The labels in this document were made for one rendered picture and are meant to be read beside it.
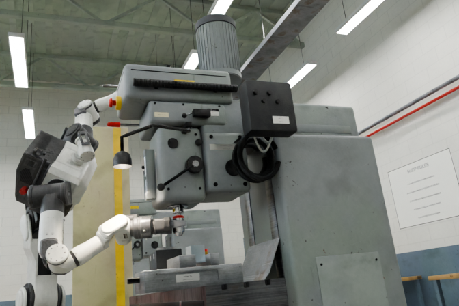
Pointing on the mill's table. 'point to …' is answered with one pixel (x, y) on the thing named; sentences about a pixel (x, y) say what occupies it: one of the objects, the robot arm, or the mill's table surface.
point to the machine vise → (189, 276)
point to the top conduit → (184, 85)
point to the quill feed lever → (194, 163)
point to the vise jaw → (182, 261)
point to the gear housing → (150, 114)
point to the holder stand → (161, 255)
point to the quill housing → (182, 185)
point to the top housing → (126, 91)
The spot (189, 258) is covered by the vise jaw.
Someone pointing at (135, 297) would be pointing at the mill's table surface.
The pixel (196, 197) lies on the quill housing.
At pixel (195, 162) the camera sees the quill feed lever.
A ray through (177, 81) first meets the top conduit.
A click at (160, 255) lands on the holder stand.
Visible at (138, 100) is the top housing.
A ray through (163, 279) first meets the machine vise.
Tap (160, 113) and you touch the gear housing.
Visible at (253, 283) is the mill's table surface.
